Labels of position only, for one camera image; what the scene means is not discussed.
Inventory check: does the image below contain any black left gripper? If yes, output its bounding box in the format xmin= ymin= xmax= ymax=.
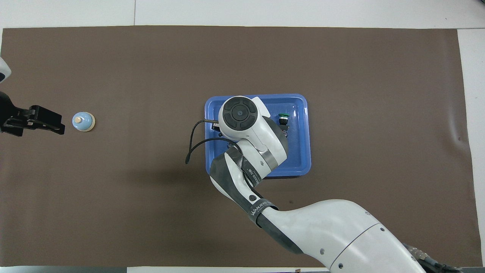
xmin=0 ymin=92 xmax=66 ymax=137

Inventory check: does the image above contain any green mushroom push button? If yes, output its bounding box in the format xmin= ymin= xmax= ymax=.
xmin=278 ymin=113 xmax=291 ymax=138

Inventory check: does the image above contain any blue plastic tray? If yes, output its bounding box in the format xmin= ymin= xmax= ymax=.
xmin=205 ymin=93 xmax=312 ymax=179

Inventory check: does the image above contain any brown table mat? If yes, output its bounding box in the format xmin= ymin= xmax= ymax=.
xmin=0 ymin=25 xmax=479 ymax=268

